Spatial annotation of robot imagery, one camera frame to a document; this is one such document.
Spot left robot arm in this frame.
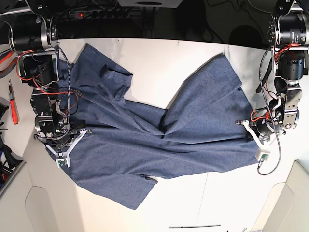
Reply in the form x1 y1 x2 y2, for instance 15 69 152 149
249 0 309 143

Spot orange handled screwdriver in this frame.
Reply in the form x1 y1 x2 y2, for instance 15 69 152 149
9 80 18 125

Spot red grey pliers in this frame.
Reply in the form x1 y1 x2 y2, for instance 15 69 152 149
0 49 17 79

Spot black power strip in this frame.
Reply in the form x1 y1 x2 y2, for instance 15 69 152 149
69 9 130 19

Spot blue grey t-shirt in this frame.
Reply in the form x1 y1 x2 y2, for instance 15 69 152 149
59 44 257 210

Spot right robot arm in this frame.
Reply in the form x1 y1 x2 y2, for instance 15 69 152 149
0 0 82 153

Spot dark clutter at left edge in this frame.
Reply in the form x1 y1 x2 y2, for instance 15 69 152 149
0 97 24 191

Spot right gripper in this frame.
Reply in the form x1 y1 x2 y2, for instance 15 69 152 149
35 128 84 150

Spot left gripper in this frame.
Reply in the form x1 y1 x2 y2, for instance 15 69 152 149
249 119 275 145

